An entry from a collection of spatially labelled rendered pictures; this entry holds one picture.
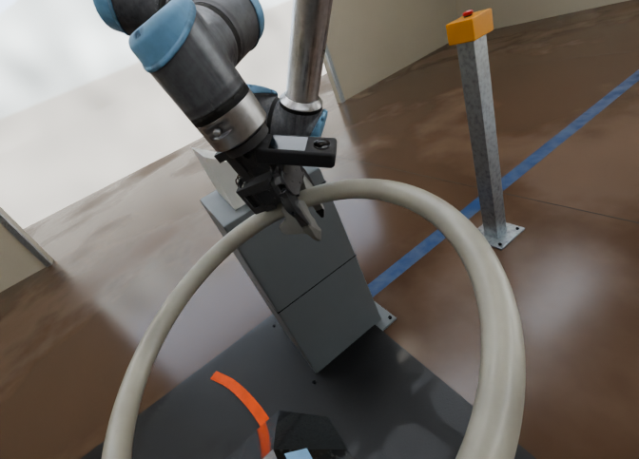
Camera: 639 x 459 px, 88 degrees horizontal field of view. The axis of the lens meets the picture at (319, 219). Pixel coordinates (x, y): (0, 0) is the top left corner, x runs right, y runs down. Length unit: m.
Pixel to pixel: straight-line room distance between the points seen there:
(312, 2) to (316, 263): 0.86
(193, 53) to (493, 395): 0.43
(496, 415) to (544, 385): 1.20
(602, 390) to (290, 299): 1.07
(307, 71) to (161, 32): 0.72
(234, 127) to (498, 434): 0.40
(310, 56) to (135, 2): 0.60
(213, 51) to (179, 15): 0.05
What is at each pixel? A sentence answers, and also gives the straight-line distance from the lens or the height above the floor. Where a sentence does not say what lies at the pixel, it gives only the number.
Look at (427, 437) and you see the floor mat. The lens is 1.39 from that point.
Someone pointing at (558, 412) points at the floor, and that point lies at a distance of 1.44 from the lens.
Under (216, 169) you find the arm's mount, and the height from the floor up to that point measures 1.00.
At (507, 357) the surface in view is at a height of 1.03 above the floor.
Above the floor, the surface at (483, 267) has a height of 1.05.
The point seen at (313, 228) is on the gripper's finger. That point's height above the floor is 1.01.
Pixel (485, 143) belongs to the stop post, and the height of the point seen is 0.56.
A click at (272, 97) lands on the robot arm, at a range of 1.25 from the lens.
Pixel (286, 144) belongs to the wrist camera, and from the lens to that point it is 0.48.
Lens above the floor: 1.28
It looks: 29 degrees down
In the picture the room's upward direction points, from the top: 24 degrees counter-clockwise
